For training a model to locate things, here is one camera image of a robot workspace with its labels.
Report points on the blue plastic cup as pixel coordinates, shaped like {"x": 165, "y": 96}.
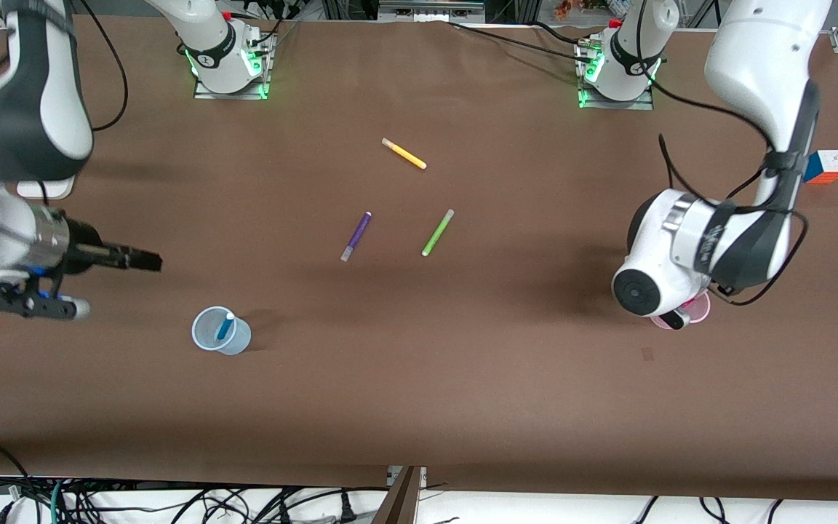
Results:
{"x": 238, "y": 343}

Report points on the green marker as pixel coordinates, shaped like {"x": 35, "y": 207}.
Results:
{"x": 438, "y": 233}

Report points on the blue marker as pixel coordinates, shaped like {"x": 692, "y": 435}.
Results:
{"x": 225, "y": 327}

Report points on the dark table frame post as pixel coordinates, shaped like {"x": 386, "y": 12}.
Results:
{"x": 401, "y": 502}

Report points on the multicoloured puzzle cube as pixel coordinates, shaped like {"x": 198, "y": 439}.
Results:
{"x": 830, "y": 167}

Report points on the yellow marker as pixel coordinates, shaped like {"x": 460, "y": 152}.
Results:
{"x": 404, "y": 153}

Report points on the white desk lamp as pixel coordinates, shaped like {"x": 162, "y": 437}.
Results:
{"x": 48, "y": 191}

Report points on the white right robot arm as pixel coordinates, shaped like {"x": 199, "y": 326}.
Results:
{"x": 26, "y": 109}

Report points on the black power plug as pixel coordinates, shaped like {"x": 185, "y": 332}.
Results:
{"x": 347, "y": 509}

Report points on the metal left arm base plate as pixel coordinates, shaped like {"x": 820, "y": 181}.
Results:
{"x": 615, "y": 104}

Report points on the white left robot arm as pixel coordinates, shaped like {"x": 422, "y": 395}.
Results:
{"x": 761, "y": 58}

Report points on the purple marker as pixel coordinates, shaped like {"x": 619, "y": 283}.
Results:
{"x": 357, "y": 234}

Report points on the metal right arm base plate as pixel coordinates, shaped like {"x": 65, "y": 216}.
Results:
{"x": 262, "y": 69}

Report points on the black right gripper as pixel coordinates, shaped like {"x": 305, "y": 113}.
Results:
{"x": 87, "y": 248}

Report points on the pink plastic cup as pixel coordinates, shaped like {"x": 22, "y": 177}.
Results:
{"x": 703, "y": 311}

